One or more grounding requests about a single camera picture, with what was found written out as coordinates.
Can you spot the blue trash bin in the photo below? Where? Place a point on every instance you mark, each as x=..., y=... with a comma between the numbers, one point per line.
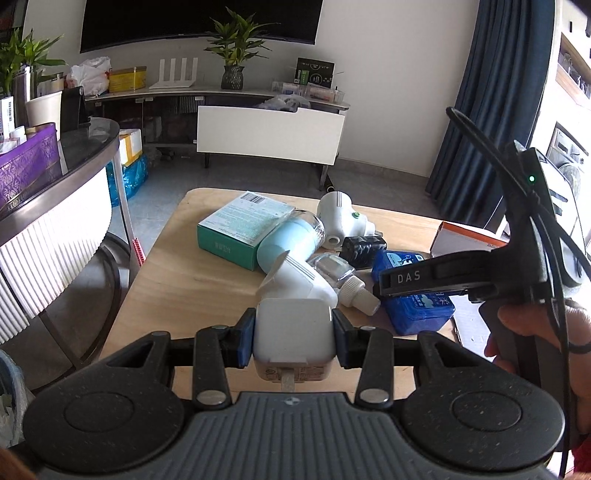
x=15, y=398

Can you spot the yellow white cardboard box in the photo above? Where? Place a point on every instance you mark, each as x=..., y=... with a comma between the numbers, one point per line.
x=130, y=146

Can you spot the dark blue curtain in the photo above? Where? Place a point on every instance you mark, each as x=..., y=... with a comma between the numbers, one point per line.
x=501, y=92

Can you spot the black green display box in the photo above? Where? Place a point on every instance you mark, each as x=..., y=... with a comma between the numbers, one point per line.
x=317, y=72

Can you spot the round side table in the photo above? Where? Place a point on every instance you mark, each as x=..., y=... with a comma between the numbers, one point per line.
x=64, y=275

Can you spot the white TV console cabinet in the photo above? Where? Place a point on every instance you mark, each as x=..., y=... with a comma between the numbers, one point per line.
x=223, y=122

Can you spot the white plastic bag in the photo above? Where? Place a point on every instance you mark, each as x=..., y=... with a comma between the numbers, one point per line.
x=91, y=75

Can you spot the potted plant on side table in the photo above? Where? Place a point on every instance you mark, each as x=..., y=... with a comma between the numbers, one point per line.
x=20, y=51

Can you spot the white cube USB charger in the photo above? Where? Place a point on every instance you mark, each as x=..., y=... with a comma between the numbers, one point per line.
x=293, y=341

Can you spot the white wifi router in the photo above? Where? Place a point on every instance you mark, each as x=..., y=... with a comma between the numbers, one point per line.
x=172, y=77

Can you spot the white medicine box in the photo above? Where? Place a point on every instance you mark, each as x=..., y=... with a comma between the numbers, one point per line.
x=7, y=121

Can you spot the silver washing machine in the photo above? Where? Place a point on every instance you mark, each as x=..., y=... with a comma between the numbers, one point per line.
x=566, y=167

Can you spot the clear liquid refill bottle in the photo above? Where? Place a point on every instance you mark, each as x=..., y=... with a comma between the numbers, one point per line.
x=350, y=289

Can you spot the orange white cardboard box tray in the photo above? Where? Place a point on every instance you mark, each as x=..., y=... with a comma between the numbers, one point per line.
x=462, y=241

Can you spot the yellow tin box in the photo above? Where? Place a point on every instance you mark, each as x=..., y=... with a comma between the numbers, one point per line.
x=127, y=79

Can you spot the steel thermos cup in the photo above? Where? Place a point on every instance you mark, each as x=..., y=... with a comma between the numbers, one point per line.
x=22, y=91

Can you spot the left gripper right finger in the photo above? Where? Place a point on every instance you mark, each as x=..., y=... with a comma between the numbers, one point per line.
x=371, y=350

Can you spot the black USB charger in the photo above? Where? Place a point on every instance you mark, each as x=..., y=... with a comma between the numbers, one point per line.
x=361, y=251

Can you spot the teal white carton box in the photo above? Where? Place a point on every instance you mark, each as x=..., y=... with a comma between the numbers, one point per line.
x=234, y=231

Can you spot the white mosquito plug heater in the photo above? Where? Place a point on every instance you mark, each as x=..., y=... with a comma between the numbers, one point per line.
x=335, y=210
x=290, y=278

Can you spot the purple storage tin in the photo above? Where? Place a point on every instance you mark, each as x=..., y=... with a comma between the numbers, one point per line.
x=30, y=167

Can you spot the blue plastic bag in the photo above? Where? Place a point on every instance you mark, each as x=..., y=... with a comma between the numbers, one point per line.
x=134, y=176

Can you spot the large black television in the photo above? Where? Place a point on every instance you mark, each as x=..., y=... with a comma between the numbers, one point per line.
x=118, y=22

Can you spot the light blue toothpick jar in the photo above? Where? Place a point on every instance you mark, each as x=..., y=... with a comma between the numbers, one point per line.
x=301, y=234

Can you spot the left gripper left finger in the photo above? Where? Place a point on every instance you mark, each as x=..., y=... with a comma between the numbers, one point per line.
x=216, y=349

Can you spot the white paper cup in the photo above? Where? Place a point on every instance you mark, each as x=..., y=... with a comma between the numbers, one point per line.
x=45, y=109

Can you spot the potted plant on console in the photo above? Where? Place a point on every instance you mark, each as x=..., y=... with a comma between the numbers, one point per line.
x=236, y=42

